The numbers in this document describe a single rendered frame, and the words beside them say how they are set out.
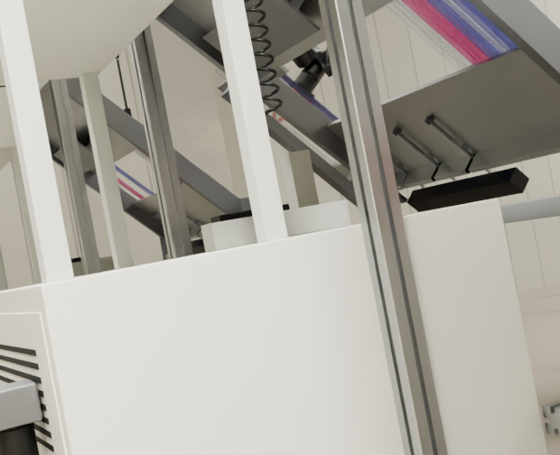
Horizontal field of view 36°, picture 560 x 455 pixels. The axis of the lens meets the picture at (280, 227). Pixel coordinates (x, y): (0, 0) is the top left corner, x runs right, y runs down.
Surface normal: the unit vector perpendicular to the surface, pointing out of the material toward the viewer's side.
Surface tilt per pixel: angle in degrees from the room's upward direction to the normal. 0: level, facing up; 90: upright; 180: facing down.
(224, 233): 90
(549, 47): 90
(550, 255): 90
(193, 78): 90
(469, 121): 137
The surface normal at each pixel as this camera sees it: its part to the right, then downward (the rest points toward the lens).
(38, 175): 0.45, -0.10
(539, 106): -0.47, 0.83
